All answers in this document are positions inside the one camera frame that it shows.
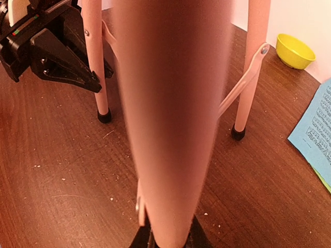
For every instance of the green sheet music paper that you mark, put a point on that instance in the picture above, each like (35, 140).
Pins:
(327, 186)

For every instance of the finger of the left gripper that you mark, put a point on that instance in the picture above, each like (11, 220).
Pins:
(51, 60)
(108, 70)

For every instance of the pink music stand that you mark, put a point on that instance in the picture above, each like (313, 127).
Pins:
(172, 62)

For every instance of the yellow-green plastic bowl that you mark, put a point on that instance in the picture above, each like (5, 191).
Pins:
(293, 52)

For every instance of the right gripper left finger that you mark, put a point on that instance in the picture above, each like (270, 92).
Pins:
(144, 237)

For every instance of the blue sheet music paper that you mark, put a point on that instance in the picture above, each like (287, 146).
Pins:
(311, 136)

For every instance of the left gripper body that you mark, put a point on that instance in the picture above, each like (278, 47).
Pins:
(21, 20)

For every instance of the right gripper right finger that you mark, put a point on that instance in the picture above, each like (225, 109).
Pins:
(197, 238)

